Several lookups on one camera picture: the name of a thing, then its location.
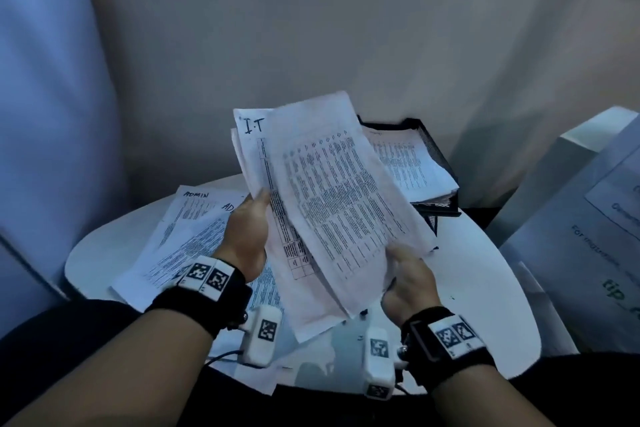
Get person's left hand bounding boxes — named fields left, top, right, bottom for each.
left=212, top=187, right=272, bottom=284

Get person's right hand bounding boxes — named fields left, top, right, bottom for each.
left=381, top=241, right=442, bottom=328

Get pile of printed papers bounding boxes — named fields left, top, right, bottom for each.
left=109, top=185, right=301, bottom=395

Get neat stack of papers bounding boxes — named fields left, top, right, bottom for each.
left=361, top=125, right=460, bottom=205

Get person's left forearm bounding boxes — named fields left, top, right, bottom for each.
left=5, top=309, right=215, bottom=427

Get person's right forearm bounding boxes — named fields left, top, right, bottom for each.
left=432, top=366, right=556, bottom=427

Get person's black trousers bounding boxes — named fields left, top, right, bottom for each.
left=0, top=299, right=640, bottom=427

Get right black marker wristband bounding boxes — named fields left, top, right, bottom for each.
left=399, top=306, right=497, bottom=392

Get black marker wristband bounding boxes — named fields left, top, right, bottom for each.
left=145, top=255, right=253, bottom=340
left=399, top=306, right=497, bottom=392

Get left black marker wristband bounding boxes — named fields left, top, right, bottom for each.
left=145, top=255, right=253, bottom=340

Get black mesh paper tray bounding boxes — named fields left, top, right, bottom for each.
left=357, top=115, right=462, bottom=238

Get white box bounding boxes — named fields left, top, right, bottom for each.
left=485, top=106, right=640, bottom=248

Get large printed notice poster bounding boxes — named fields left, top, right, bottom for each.
left=499, top=113, right=640, bottom=355

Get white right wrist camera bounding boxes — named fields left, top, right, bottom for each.
left=362, top=325, right=407, bottom=402

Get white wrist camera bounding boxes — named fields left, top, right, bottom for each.
left=362, top=325, right=407, bottom=402
left=239, top=304, right=283, bottom=368

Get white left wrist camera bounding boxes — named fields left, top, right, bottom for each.
left=239, top=304, right=283, bottom=368

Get thin black camera cable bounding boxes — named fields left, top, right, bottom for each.
left=202, top=349, right=245, bottom=368

